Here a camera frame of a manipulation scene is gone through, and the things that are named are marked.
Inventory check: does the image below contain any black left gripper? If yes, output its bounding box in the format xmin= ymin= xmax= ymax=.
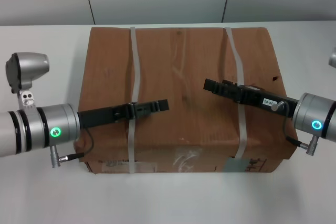
xmin=78 ymin=99 xmax=169 ymax=131

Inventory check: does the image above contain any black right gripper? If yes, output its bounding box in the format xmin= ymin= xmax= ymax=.
xmin=203 ymin=78 xmax=299 ymax=119

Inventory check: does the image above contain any white plastic packing strap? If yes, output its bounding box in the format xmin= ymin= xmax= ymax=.
xmin=224 ymin=27 xmax=250 ymax=159
xmin=127 ymin=26 xmax=143 ymax=175

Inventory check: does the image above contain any brown cardboard box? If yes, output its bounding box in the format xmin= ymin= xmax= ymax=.
xmin=74 ymin=26 xmax=299 ymax=175

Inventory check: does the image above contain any grey label sticker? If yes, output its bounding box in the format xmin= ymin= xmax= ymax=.
xmin=224 ymin=156 xmax=252 ymax=173

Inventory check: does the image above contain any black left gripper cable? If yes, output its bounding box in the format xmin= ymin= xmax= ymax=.
xmin=59 ymin=126 xmax=95 ymax=162

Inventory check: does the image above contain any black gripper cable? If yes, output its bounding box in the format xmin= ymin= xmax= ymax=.
xmin=271 ymin=100 xmax=310 ymax=149
xmin=59 ymin=126 xmax=95 ymax=162

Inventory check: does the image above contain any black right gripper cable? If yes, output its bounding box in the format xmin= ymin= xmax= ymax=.
xmin=271 ymin=100 xmax=310 ymax=149

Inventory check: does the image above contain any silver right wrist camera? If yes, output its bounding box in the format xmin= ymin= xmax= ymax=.
xmin=328 ymin=47 xmax=336 ymax=69

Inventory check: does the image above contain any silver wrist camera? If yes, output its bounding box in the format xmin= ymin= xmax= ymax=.
xmin=328 ymin=47 xmax=336 ymax=69
xmin=5 ymin=51 xmax=50 ymax=110

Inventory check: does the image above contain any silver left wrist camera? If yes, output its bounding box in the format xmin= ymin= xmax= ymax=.
xmin=5 ymin=51 xmax=50 ymax=110

